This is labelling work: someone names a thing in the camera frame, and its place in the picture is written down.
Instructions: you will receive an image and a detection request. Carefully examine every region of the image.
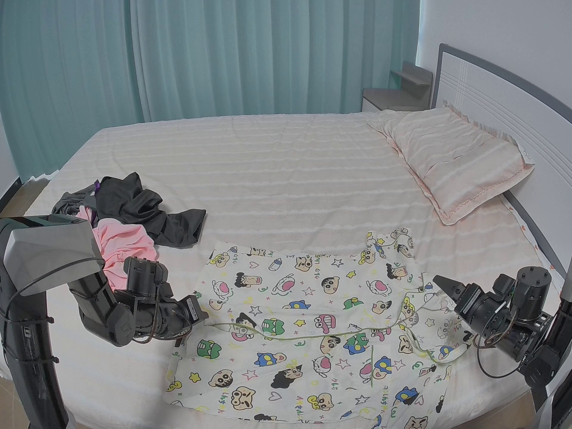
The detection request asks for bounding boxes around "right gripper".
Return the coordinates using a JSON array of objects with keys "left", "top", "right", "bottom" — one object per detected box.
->
[{"left": 452, "top": 283, "right": 499, "bottom": 336}]

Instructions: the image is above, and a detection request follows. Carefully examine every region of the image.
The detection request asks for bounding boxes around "blue-green curtain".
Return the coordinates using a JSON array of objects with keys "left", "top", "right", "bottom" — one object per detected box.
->
[{"left": 0, "top": 0, "right": 423, "bottom": 183}]

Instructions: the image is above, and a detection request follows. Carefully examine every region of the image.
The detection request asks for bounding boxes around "grey bedside table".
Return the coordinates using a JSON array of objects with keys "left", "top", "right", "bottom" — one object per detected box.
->
[{"left": 361, "top": 60, "right": 434, "bottom": 114}]

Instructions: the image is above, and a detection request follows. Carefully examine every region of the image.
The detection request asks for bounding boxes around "black garment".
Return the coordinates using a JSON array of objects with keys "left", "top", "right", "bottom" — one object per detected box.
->
[{"left": 93, "top": 172, "right": 207, "bottom": 248}]

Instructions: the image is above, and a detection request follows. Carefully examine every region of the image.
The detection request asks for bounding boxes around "pink garment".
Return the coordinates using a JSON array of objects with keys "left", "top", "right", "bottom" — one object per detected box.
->
[{"left": 78, "top": 206, "right": 159, "bottom": 291}]

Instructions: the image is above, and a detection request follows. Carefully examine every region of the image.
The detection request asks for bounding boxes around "bed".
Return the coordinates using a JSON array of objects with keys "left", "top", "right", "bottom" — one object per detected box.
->
[{"left": 9, "top": 43, "right": 572, "bottom": 429}]

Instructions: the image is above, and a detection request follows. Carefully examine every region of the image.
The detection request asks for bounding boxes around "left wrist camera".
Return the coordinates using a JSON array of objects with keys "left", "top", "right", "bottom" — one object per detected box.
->
[{"left": 184, "top": 294, "right": 210, "bottom": 326}]

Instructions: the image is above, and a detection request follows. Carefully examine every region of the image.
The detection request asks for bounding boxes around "pink striped pillow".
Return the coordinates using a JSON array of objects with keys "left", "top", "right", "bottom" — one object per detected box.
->
[{"left": 366, "top": 101, "right": 535, "bottom": 227}]

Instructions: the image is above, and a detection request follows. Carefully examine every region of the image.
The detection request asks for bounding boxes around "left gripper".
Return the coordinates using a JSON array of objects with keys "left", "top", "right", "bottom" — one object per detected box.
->
[{"left": 151, "top": 299, "right": 195, "bottom": 347}]

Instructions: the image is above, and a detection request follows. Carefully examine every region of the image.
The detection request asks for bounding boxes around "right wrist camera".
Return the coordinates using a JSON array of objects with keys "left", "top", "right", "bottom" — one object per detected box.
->
[{"left": 491, "top": 273, "right": 519, "bottom": 305}]

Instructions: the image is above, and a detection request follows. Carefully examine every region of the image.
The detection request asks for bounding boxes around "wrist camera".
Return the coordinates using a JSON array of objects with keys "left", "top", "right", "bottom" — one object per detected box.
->
[
  {"left": 184, "top": 294, "right": 210, "bottom": 326},
  {"left": 491, "top": 273, "right": 519, "bottom": 305}
]

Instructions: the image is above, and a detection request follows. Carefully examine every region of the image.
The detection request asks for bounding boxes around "white printed pyjama top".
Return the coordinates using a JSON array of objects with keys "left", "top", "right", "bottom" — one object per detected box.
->
[{"left": 162, "top": 227, "right": 470, "bottom": 429}]

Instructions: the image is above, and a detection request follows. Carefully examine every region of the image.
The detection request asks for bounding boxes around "black cable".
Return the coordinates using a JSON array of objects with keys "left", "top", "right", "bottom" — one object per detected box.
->
[{"left": 475, "top": 333, "right": 530, "bottom": 380}]

